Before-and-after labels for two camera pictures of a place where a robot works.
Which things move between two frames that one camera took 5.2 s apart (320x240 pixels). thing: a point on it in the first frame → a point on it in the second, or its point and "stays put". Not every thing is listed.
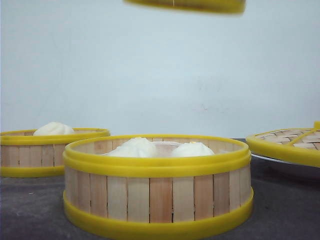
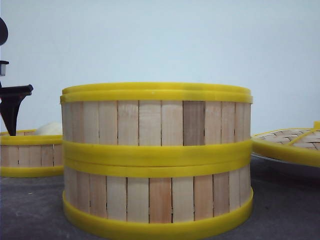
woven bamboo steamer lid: x=298 y=145 stays put
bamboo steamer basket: x=225 y=7 → x=157 y=125
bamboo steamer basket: x=25 y=154 stays put
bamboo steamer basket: x=156 y=185 stays put
